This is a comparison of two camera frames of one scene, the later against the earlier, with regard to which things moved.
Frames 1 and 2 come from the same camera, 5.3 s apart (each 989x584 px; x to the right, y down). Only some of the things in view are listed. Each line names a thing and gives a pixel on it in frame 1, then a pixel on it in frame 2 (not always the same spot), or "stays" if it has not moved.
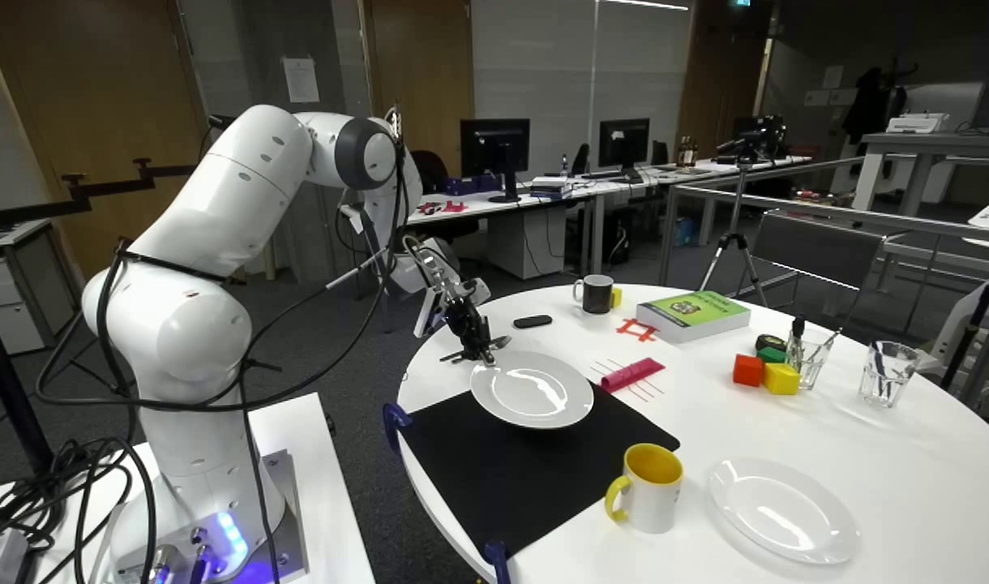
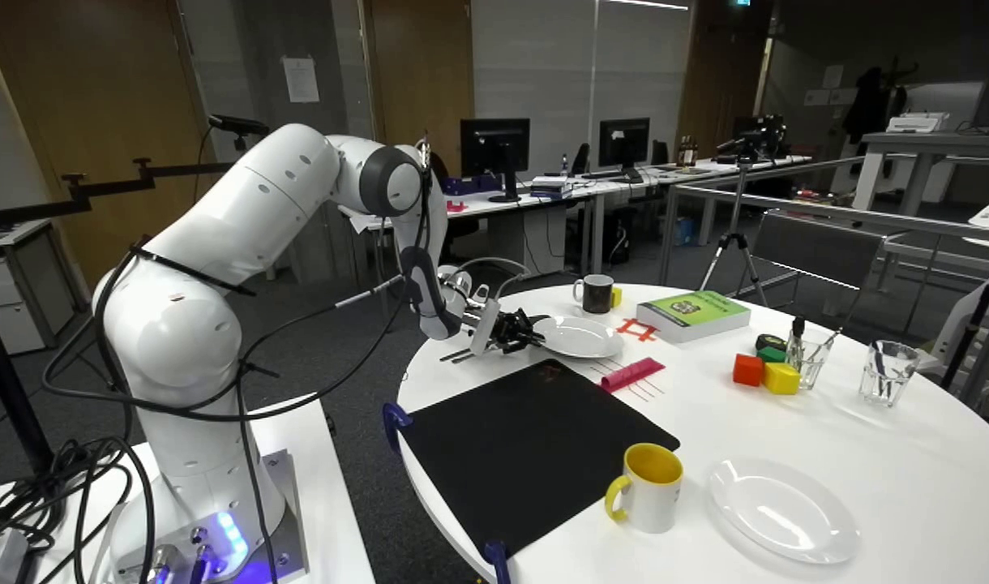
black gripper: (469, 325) → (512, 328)
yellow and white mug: (648, 487) stays
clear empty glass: (885, 367) stays
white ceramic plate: (534, 391) → (579, 339)
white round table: (817, 441) stays
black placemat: (517, 483) stays
